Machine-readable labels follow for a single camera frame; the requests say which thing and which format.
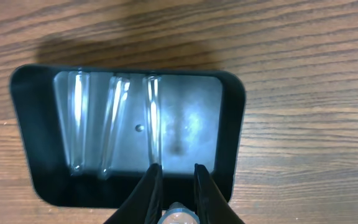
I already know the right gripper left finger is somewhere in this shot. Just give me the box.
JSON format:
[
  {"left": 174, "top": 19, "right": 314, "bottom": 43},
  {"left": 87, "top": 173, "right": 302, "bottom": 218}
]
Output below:
[{"left": 104, "top": 163, "right": 165, "bottom": 224}]

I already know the clear test tube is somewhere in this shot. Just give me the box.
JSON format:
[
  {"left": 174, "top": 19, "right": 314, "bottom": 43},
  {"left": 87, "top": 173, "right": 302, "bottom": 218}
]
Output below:
[
  {"left": 67, "top": 70, "right": 91, "bottom": 177},
  {"left": 157, "top": 202, "right": 200, "bottom": 224},
  {"left": 142, "top": 74, "right": 163, "bottom": 169},
  {"left": 98, "top": 75, "right": 132, "bottom": 181}
]

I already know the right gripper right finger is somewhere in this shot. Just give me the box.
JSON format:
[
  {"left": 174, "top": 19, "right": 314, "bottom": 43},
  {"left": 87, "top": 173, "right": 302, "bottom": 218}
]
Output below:
[{"left": 193, "top": 163, "right": 246, "bottom": 224}]

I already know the black tray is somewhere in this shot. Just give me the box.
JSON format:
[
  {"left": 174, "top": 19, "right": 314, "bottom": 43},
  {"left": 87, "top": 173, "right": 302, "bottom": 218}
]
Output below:
[{"left": 9, "top": 63, "right": 247, "bottom": 209}]

